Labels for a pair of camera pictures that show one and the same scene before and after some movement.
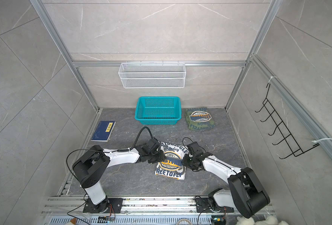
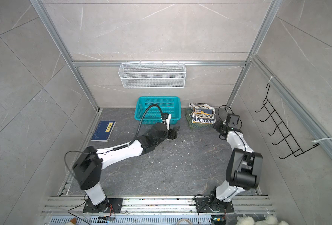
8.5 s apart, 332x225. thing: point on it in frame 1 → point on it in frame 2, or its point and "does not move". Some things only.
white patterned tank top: x=172 y=168 → x=202 y=113
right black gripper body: x=189 y=161 → x=220 y=126
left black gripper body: x=160 y=157 → x=172 y=133
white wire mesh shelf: x=152 y=75 does not move
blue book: x=103 y=131 does not move
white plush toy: x=270 y=220 does not move
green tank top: x=199 y=118 does not move
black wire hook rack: x=294 y=147 does not move
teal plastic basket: x=158 y=110 does not move
